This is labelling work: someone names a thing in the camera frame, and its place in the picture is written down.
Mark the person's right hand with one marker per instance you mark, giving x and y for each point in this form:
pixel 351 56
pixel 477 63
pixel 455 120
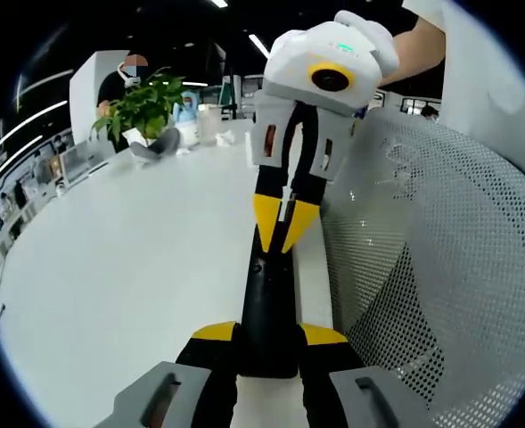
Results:
pixel 373 35

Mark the crumpled white tissue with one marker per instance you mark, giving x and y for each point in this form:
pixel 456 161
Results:
pixel 225 139

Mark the grey cloth bundle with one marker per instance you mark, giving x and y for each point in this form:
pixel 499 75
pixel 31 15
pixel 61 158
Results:
pixel 161 145

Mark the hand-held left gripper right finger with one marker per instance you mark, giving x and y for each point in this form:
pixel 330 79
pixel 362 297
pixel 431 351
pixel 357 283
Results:
pixel 369 401

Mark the black remote control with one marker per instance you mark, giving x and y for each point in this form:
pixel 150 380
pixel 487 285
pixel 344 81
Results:
pixel 268 312

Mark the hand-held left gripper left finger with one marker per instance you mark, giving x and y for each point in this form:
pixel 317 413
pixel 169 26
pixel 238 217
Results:
pixel 168 392

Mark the person's white shirt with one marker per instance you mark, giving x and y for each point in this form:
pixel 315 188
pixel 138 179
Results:
pixel 489 67

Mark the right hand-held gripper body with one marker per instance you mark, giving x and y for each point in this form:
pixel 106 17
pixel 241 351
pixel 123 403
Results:
pixel 297 58

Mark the clear plastic cup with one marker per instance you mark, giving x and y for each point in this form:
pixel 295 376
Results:
pixel 209 125

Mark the white mesh office chair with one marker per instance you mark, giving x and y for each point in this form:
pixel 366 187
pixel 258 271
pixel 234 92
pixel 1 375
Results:
pixel 445 245

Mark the green potted plant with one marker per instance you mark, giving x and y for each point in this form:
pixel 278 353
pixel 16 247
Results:
pixel 141 107

